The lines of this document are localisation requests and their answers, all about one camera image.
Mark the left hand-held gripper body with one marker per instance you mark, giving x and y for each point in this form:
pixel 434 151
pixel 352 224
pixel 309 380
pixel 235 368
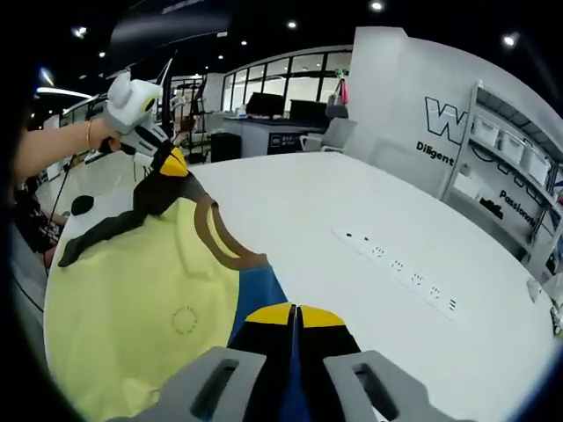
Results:
pixel 132 110

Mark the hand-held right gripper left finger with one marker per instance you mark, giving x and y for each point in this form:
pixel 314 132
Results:
pixel 246 378

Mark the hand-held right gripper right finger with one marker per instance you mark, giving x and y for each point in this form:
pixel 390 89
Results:
pixel 338 382

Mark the yellow blue grey garment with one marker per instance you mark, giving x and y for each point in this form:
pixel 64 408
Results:
pixel 132 307

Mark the person's left hand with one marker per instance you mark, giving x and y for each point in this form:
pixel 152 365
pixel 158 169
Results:
pixel 105 134

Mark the black computer tower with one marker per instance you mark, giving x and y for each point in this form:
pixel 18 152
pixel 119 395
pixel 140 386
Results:
pixel 226 147

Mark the grey office desk counter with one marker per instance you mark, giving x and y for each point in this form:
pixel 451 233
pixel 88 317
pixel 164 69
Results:
pixel 250 136

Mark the small black round object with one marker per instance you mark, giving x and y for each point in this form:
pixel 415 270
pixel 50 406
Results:
pixel 82 205

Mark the black computer monitor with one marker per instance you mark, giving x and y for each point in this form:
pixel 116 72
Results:
pixel 265 105
pixel 308 110

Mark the white table power strip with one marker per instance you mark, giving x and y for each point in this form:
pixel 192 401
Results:
pixel 396 264

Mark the person's black clothing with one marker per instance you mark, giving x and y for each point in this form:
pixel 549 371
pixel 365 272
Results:
pixel 35 220

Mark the white office chair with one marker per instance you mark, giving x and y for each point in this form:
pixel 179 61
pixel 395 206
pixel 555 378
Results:
pixel 338 132

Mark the grey pink hanging bag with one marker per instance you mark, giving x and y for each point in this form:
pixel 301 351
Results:
pixel 336 107

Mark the small white table device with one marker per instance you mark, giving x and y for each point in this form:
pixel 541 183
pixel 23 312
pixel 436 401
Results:
pixel 534 290

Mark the grey metal storage shelf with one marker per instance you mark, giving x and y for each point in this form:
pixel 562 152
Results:
pixel 466 140

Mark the white storage bin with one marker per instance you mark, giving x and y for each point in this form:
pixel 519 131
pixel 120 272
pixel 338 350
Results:
pixel 512 145
pixel 486 131
pixel 538 166

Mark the large dark wall screen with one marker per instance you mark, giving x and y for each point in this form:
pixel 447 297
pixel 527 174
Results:
pixel 176 22

